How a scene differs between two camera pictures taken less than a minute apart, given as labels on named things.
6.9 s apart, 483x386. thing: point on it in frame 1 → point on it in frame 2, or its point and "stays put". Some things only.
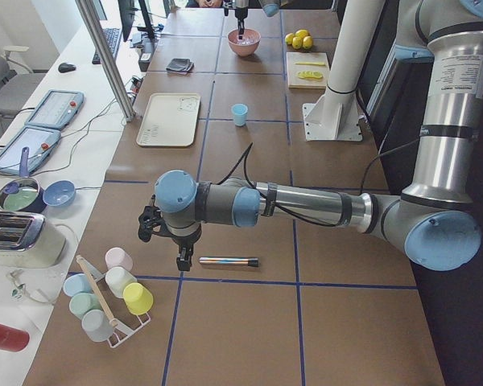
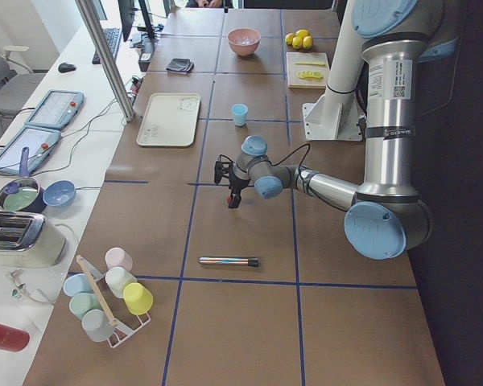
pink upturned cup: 117,256 stays put
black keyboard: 111,35 stays put
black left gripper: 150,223 → 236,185
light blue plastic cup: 240,113 stays put
